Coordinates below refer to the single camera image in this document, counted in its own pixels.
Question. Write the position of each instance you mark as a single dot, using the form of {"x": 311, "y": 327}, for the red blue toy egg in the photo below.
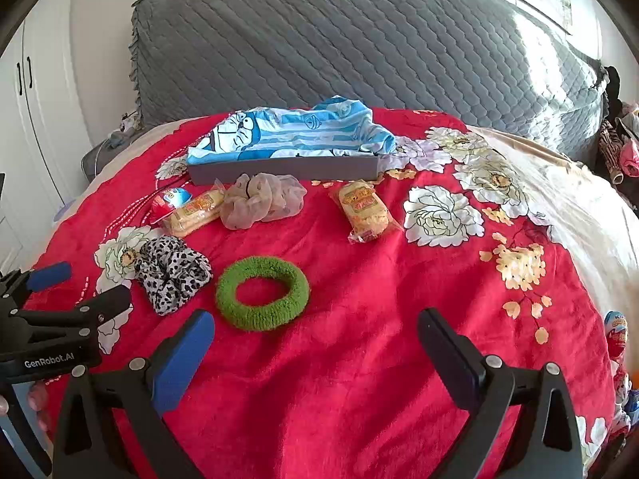
{"x": 167, "y": 202}

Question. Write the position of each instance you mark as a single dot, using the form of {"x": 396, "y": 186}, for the pile of clothes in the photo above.
{"x": 619, "y": 149}

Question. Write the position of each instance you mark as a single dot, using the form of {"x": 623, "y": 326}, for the blue cartoon cloth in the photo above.
{"x": 299, "y": 129}

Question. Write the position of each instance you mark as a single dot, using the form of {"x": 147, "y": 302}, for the colourful toy packets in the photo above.
{"x": 624, "y": 399}

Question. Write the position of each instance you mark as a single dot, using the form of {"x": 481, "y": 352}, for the packaged toy egg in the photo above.
{"x": 615, "y": 332}

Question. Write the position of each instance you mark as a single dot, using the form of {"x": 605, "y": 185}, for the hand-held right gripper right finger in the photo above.
{"x": 449, "y": 354}

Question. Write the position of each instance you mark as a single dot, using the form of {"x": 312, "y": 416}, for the red floral blanket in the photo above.
{"x": 349, "y": 309}

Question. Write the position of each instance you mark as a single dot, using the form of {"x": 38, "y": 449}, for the green fuzzy scrunchie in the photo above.
{"x": 229, "y": 304}

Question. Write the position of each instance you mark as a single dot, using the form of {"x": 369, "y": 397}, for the person's left hand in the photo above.
{"x": 37, "y": 401}

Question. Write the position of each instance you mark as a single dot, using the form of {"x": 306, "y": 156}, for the leopard print scrunchie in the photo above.
{"x": 172, "y": 274}

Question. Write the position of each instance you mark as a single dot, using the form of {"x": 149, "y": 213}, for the beige sheer scrunchie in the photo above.
{"x": 262, "y": 202}

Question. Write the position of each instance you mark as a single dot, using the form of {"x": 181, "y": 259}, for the yellow snack packet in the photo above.
{"x": 367, "y": 212}
{"x": 194, "y": 212}

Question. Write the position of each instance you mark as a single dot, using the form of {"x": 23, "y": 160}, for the patterned small cloth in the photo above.
{"x": 130, "y": 124}

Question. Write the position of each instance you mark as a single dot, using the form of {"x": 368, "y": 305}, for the grey bedside stool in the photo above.
{"x": 95, "y": 162}

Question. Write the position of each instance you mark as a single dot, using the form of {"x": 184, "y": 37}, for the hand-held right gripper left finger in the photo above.
{"x": 182, "y": 359}

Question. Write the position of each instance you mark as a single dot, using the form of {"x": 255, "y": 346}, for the purple white round container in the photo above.
{"x": 64, "y": 209}

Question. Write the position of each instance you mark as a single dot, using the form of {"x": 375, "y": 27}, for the grey quilted headboard cover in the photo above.
{"x": 349, "y": 50}

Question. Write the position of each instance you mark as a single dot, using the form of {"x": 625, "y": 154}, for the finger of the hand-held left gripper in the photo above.
{"x": 100, "y": 304}
{"x": 50, "y": 274}

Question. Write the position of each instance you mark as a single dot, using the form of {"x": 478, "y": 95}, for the white wardrobe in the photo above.
{"x": 40, "y": 134}

